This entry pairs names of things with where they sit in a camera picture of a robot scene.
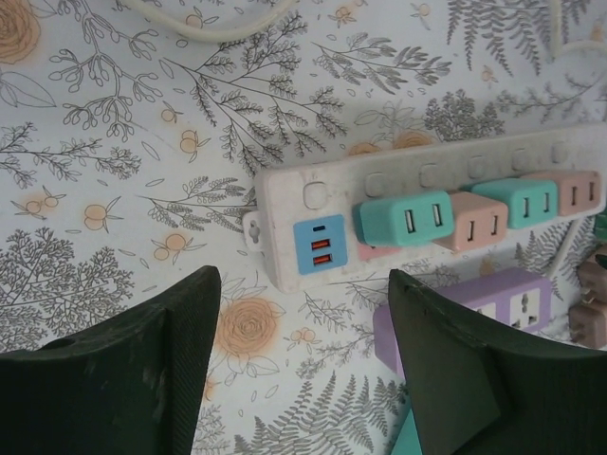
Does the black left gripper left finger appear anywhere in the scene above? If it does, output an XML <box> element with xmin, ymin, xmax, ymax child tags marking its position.
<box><xmin>0</xmin><ymin>264</ymin><xmax>223</xmax><ymax>455</ymax></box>

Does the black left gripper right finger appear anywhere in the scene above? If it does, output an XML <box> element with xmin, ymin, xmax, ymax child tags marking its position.
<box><xmin>387</xmin><ymin>268</ymin><xmax>607</xmax><ymax>455</ymax></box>

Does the teal triangular power strip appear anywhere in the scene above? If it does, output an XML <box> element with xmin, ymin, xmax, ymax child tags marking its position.
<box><xmin>387</xmin><ymin>396</ymin><xmax>426</xmax><ymax>455</ymax></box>

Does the purple power strip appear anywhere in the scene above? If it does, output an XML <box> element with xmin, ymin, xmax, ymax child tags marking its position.
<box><xmin>372</xmin><ymin>265</ymin><xmax>554</xmax><ymax>380</ymax></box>

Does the pink USB plug adapter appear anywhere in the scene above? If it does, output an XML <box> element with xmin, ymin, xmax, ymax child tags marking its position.
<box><xmin>568</xmin><ymin>300</ymin><xmax>607</xmax><ymax>347</ymax></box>
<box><xmin>433</xmin><ymin>191</ymin><xmax>509</xmax><ymax>255</ymax></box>
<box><xmin>579</xmin><ymin>258</ymin><xmax>607</xmax><ymax>304</ymax></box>
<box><xmin>521</xmin><ymin>171</ymin><xmax>602</xmax><ymax>218</ymax></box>

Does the white power strip cable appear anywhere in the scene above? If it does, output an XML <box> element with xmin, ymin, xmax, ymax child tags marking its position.
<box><xmin>552</xmin><ymin>220</ymin><xmax>589</xmax><ymax>281</ymax></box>
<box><xmin>118</xmin><ymin>0</ymin><xmax>607</xmax><ymax>56</ymax></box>

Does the teal USB plug adapter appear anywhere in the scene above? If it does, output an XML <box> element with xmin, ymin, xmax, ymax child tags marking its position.
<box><xmin>462</xmin><ymin>178</ymin><xmax>560</xmax><ymax>231</ymax></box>
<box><xmin>351</xmin><ymin>190</ymin><xmax>455</xmax><ymax>248</ymax></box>

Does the long white power strip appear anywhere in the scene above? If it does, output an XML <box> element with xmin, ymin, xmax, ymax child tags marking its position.
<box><xmin>241</xmin><ymin>125</ymin><xmax>607</xmax><ymax>293</ymax></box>

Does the floral tablecloth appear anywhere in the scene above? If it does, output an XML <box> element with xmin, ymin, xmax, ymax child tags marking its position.
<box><xmin>0</xmin><ymin>0</ymin><xmax>607</xmax><ymax>455</ymax></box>

